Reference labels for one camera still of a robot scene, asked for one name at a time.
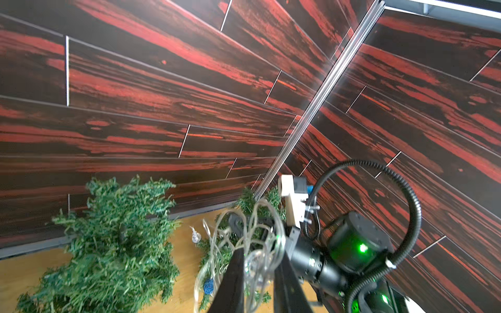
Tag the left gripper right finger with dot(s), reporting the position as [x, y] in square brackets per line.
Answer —
[288, 295]

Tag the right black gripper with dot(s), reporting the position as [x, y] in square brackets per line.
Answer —
[309, 261]

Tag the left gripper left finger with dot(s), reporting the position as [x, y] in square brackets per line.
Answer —
[230, 295]

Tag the decorated christmas tree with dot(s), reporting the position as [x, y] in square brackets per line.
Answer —
[254, 227]

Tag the small christmas tree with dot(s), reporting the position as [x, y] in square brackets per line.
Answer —
[121, 257]

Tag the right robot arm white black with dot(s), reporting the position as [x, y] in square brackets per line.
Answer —
[356, 249]

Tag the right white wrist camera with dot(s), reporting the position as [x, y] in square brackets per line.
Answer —
[293, 190]

